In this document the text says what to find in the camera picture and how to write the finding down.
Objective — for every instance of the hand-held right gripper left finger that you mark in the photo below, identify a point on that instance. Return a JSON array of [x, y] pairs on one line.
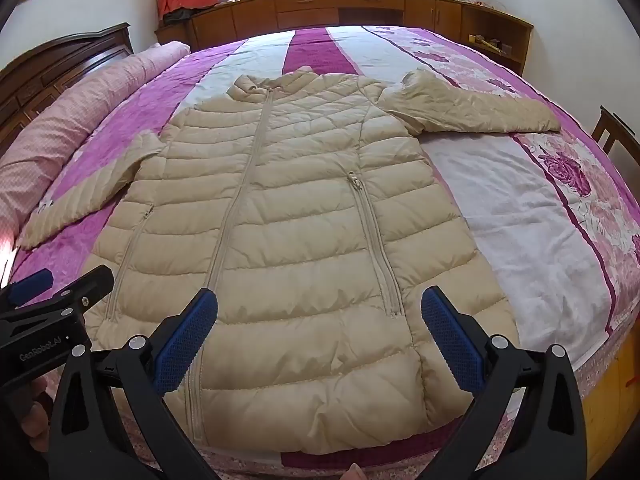
[[185, 340]]

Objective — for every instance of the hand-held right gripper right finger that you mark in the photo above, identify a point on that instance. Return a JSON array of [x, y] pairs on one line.
[[450, 340]]

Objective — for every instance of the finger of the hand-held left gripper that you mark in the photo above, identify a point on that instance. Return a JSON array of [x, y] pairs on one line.
[[87, 282], [31, 281]]

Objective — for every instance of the beige down jacket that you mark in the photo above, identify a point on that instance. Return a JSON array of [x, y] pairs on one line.
[[300, 210]]

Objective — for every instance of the person's left hand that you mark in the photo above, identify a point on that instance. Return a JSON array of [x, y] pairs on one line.
[[32, 410]]

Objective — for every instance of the purple floral bedspread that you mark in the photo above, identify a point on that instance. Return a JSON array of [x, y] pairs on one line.
[[525, 220]]

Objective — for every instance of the dark wooden headboard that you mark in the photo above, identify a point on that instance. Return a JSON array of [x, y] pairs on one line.
[[50, 65]]

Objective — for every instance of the wooden chair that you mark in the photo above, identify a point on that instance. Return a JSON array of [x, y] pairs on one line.
[[607, 130]]

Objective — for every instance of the dark cloth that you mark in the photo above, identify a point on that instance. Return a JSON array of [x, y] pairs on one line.
[[177, 16]]

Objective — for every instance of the small yellow object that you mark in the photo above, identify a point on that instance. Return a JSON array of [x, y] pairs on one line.
[[482, 41]]

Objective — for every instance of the yellow wooden bed frame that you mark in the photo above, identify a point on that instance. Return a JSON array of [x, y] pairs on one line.
[[615, 400]]

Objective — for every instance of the brown wooden wall cabinet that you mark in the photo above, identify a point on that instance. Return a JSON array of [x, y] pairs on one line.
[[300, 10]]

